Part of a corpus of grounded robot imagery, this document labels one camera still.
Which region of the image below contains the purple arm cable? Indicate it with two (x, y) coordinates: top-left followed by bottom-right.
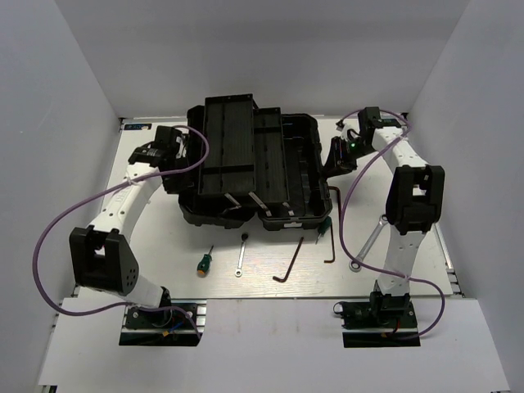
(337, 106), (447, 339)
(37, 124), (212, 341)

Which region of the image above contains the small green stubby screwdriver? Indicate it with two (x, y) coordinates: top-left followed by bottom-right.
(315, 216), (332, 243)

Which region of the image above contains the brown hex key lower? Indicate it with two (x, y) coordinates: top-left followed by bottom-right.
(273, 236), (305, 283)

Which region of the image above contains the brown hex key middle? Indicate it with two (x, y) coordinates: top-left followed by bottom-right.
(324, 226), (336, 264)

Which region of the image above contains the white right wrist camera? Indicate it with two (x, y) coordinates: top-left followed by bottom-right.
(336, 120), (360, 142)

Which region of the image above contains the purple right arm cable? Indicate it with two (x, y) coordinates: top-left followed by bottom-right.
(337, 106), (447, 339)

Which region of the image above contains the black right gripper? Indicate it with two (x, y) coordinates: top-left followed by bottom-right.
(320, 136), (376, 178)

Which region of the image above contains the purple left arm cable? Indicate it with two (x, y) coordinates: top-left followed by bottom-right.
(37, 124), (212, 341)

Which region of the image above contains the large silver ratchet wrench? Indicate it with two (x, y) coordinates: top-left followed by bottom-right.
(349, 215), (388, 273)

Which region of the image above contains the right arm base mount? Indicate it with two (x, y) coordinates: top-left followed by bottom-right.
(332, 300), (421, 349)

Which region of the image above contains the green screwdriver orange cap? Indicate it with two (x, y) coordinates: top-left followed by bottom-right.
(196, 246), (214, 277)

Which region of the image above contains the small silver ratchet wrench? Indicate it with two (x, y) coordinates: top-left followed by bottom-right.
(234, 233), (249, 278)

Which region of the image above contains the brown hex key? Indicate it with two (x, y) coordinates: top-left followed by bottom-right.
(324, 226), (336, 264)
(273, 236), (305, 283)
(328, 186), (342, 221)

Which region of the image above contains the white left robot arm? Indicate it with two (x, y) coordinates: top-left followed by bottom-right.
(69, 126), (190, 327)

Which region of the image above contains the black plastic toolbox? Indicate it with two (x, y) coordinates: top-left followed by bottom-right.
(178, 94), (332, 231)

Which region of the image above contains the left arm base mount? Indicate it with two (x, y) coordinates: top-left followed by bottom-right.
(119, 300), (207, 347)

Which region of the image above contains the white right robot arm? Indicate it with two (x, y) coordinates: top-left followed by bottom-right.
(323, 106), (445, 327)

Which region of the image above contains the brown hex key upper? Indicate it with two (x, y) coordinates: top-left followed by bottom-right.
(328, 186), (342, 221)

